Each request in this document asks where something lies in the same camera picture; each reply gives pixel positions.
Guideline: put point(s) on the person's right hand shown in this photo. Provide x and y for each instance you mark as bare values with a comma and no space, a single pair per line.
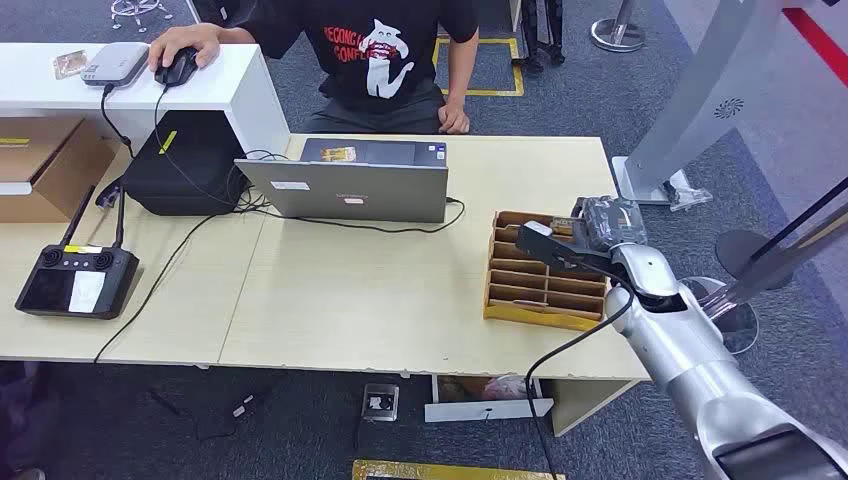
182,38

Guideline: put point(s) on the brown cardboard box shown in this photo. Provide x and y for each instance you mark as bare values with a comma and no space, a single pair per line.
60,179

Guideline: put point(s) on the small clear packet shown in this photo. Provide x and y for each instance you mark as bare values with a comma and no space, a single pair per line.
69,64

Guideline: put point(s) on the person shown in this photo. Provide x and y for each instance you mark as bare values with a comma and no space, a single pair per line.
378,60

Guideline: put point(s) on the grey mini computer box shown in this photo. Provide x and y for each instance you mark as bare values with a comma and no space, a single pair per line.
116,63

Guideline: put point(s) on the person's left forearm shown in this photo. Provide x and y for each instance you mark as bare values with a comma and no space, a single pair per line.
462,66

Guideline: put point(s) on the wooden card organizer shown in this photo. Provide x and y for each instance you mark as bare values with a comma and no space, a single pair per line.
530,291

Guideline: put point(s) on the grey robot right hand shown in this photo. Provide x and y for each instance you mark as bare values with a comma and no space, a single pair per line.
613,222

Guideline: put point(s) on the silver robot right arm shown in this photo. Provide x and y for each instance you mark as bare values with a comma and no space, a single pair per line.
689,358

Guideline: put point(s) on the silver pole with round base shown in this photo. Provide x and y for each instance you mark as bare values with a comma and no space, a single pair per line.
762,272

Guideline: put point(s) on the white desk shelf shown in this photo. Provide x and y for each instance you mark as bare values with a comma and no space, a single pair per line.
218,86

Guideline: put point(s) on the person's left hand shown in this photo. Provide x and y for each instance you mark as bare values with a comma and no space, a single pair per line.
454,119

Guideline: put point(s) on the black computer mouse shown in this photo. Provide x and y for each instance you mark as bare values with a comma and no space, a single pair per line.
177,69

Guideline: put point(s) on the beige wooden desk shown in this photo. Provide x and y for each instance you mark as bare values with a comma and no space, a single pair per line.
371,298

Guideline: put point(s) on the chrome chair base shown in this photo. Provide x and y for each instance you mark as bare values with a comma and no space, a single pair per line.
139,10

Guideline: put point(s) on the grey laptop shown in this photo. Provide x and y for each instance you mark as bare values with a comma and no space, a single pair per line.
344,192

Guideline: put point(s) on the dark round floor base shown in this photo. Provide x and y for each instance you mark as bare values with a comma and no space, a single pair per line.
738,255

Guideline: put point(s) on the black remote controller with antennas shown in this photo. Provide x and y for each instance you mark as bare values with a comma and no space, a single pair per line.
60,285

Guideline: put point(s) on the metal floor outlet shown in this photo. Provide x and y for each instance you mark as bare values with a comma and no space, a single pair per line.
380,402

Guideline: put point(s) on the silver kiosk stand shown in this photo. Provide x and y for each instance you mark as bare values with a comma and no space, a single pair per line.
709,99

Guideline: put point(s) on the clear plastic piece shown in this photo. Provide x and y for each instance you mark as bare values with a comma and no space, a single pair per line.
690,199

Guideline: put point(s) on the silver stanchion base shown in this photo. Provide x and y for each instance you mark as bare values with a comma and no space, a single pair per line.
617,34

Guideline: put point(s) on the person's right forearm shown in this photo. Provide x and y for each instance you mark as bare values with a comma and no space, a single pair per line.
237,34

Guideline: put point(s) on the black bag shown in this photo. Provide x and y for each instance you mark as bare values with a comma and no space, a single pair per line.
185,172

